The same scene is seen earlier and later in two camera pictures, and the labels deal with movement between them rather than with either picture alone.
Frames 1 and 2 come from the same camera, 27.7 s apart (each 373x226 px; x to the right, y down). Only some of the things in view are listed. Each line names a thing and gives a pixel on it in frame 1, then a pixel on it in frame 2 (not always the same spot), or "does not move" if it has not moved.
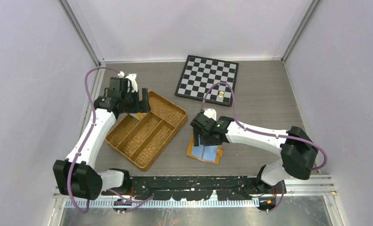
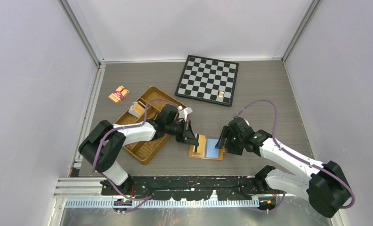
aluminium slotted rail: (167, 203) does not move
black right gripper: (202, 141) to (227, 133)
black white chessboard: (200, 73) does not move
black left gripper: (141, 106) to (187, 134)
